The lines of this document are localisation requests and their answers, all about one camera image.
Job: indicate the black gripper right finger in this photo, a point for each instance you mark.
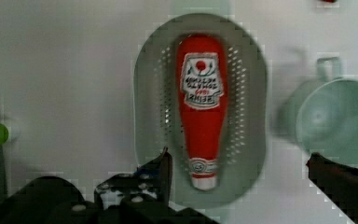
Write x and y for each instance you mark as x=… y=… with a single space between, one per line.
x=337 y=181

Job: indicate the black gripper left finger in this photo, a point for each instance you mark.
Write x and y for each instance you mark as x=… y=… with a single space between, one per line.
x=141 y=197

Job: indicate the red ketchup bottle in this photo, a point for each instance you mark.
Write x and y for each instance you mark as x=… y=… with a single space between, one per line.
x=201 y=74

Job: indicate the green oval strainer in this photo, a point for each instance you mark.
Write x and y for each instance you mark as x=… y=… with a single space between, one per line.
x=157 y=124

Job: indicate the green mug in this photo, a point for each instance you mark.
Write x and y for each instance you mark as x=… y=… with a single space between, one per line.
x=321 y=115

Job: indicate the red strawberry toy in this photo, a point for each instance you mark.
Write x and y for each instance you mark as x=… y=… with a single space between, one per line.
x=328 y=1

